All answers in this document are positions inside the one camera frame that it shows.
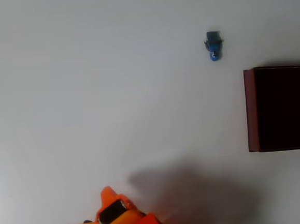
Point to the small blue toy figure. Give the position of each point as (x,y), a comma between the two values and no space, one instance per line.
(214,47)

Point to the dark red cardboard box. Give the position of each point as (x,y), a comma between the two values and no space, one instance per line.
(282,109)

